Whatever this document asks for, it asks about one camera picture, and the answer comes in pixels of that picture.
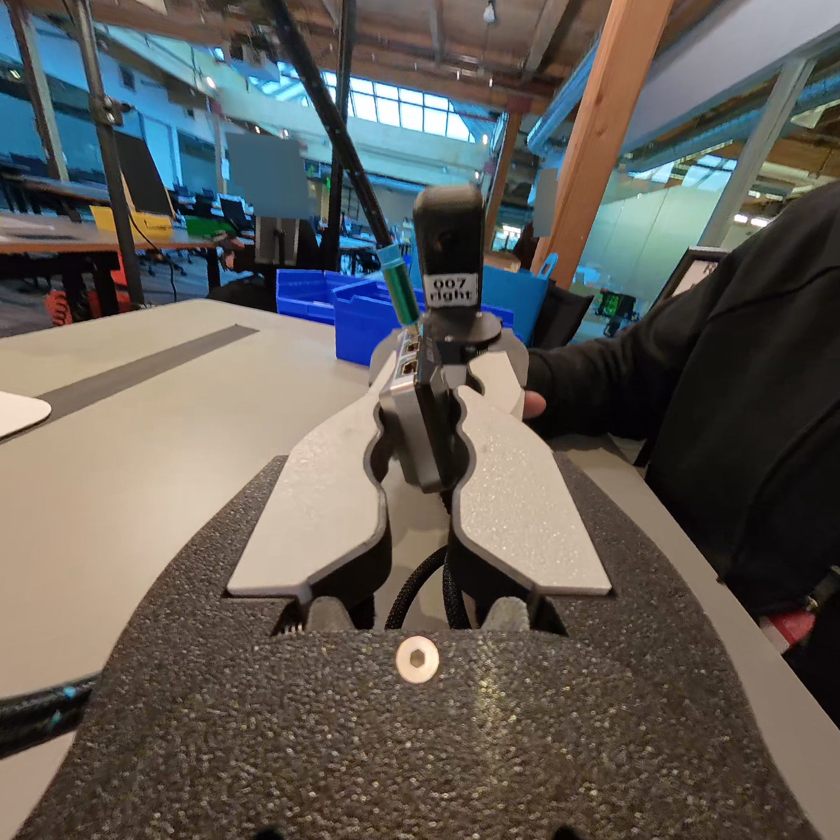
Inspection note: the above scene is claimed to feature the person in black sleeve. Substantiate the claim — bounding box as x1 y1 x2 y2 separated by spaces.
643 184 840 710

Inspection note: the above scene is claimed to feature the thin wooden post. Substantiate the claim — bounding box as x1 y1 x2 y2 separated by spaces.
482 112 522 231

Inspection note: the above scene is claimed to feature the black monitor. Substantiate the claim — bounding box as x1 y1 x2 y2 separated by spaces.
115 131 175 217

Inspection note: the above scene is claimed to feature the framed poster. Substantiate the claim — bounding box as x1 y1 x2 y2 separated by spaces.
646 246 729 322

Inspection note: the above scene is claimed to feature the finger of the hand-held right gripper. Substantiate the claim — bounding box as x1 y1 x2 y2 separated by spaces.
469 341 529 421
367 331 411 388

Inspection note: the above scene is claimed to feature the wooden table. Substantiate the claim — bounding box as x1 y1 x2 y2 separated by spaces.
0 210 244 309

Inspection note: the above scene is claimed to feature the silver multiport hub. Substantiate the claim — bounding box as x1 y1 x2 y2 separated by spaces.
379 328 462 494

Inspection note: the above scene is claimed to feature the black braided usb cable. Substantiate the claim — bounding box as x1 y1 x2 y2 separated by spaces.
0 0 427 756

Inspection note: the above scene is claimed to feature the yellow plastic bin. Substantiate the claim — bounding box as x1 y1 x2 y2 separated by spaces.
88 205 175 247

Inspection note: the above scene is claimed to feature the black stand pole with clamps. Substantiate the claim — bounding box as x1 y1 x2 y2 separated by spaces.
66 0 145 306

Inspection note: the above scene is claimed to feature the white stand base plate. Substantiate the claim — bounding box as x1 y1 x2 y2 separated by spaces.
0 392 52 439

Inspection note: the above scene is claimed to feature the thick wooden post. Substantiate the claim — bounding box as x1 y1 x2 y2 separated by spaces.
532 0 677 290

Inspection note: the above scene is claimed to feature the small green-lit screen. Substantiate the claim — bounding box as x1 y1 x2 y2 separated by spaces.
594 292 637 329

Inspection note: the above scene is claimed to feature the blue plastic bin with tab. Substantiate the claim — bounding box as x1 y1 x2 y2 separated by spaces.
482 252 559 349

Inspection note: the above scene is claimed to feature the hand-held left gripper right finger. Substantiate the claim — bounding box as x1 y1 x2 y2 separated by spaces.
449 386 614 597

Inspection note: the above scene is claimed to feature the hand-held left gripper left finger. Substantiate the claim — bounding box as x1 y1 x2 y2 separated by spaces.
225 390 395 598

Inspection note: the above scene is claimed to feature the red white band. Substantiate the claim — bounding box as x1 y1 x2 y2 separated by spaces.
761 613 821 654

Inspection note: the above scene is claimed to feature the person's right forearm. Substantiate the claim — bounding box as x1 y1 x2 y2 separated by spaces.
525 262 723 441

